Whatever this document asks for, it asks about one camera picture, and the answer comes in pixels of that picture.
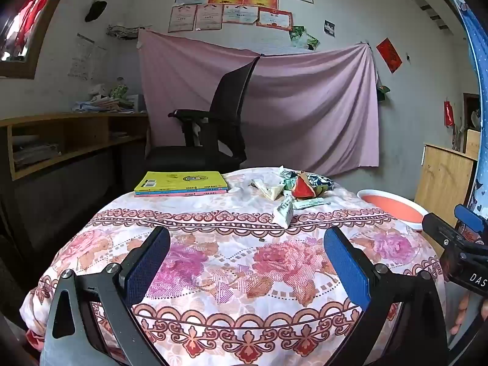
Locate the red green wrapper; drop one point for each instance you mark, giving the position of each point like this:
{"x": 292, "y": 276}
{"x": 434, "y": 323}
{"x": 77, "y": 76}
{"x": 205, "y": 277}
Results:
{"x": 303, "y": 188}

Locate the dark wooden frame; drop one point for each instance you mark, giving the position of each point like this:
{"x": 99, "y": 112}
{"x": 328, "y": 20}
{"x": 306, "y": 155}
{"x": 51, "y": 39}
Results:
{"x": 469, "y": 108}

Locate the black office chair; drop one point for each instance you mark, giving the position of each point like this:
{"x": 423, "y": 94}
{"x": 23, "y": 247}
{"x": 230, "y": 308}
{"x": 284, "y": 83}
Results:
{"x": 221, "y": 122}

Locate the green cap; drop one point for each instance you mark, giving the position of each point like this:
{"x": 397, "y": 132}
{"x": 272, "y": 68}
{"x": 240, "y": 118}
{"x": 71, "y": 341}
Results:
{"x": 382, "y": 89}

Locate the blue dotted curtain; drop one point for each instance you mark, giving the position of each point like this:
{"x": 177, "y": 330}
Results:
{"x": 476, "y": 84}

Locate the group of wall certificates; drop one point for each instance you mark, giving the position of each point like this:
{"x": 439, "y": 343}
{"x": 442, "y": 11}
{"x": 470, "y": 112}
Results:
{"x": 236, "y": 2}

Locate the red paper square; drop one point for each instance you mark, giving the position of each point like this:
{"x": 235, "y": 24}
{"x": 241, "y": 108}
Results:
{"x": 389, "y": 55}

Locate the small wooden board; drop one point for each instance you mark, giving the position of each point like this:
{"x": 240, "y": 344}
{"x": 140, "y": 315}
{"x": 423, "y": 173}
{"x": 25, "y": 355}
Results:
{"x": 472, "y": 143}

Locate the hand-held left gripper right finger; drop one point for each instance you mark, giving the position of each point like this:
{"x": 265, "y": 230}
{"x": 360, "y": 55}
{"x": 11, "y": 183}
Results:
{"x": 345, "y": 263}

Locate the thin blue book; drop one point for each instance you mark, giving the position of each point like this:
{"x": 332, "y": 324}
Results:
{"x": 179, "y": 191}

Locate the small shelf booklet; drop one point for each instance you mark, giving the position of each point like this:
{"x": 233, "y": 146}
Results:
{"x": 118, "y": 134}

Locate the black white photo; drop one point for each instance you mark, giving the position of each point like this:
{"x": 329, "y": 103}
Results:
{"x": 329, "y": 28}

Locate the person's right hand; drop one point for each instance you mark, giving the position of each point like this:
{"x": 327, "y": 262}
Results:
{"x": 463, "y": 312}

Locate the green photo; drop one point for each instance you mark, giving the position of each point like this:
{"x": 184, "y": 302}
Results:
{"x": 297, "y": 34}
{"x": 312, "y": 42}

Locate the white green wrapper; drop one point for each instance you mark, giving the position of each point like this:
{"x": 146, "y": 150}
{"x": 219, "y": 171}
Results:
{"x": 286, "y": 173}

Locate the paper wall calendar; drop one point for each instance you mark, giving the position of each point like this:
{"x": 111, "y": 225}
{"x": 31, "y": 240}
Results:
{"x": 82, "y": 55}

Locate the green white plush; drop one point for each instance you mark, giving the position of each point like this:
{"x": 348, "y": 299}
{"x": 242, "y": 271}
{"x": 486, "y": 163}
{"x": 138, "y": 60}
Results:
{"x": 120, "y": 90}

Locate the yellow book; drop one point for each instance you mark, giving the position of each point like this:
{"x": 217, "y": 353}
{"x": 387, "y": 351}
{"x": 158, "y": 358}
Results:
{"x": 183, "y": 180}

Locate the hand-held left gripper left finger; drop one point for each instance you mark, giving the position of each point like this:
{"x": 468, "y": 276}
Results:
{"x": 150, "y": 263}

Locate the thin pink book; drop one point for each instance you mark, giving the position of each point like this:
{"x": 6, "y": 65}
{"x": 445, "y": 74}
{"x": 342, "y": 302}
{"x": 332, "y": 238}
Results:
{"x": 179, "y": 195}

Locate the wooden shelf desk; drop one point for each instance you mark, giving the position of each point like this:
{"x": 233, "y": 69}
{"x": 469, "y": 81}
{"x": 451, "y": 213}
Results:
{"x": 57, "y": 137}

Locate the orange plastic basin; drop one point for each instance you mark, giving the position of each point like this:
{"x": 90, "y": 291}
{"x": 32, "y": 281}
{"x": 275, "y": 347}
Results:
{"x": 396, "y": 206}

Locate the window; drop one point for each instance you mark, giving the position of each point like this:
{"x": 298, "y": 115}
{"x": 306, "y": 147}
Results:
{"x": 23, "y": 45}

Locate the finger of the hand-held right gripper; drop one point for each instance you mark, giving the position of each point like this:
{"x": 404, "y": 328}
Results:
{"x": 469, "y": 217}
{"x": 442, "y": 230}

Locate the red window decoration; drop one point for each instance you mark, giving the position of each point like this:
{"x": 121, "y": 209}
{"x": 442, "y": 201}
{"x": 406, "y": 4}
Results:
{"x": 26, "y": 11}

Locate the black cap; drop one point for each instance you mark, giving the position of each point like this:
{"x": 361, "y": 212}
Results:
{"x": 95, "y": 9}

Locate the pink hanging cloth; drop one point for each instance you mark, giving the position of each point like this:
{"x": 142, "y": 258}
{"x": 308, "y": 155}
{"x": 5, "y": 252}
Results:
{"x": 305, "y": 103}

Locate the white crumpled bag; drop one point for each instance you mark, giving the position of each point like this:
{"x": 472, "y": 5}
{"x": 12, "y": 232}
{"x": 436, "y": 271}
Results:
{"x": 97, "y": 90}

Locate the pile of shelf papers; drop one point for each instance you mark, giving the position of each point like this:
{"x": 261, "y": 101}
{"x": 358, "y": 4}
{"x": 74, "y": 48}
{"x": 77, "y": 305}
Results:
{"x": 34, "y": 153}

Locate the stack of papers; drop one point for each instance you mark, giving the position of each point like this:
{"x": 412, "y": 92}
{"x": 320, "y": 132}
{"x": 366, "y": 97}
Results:
{"x": 103, "y": 105}

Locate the floral pink blanket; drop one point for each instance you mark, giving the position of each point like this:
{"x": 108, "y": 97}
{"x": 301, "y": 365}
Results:
{"x": 228, "y": 267}

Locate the white snack wrapper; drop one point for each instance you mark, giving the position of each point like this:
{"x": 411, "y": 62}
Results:
{"x": 268, "y": 190}
{"x": 284, "y": 211}

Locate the blue white wrapper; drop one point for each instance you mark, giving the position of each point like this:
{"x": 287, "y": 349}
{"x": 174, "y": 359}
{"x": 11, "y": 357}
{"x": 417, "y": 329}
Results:
{"x": 322, "y": 181}

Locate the red hanging ornament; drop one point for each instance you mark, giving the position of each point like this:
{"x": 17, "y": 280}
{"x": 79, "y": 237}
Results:
{"x": 448, "y": 112}

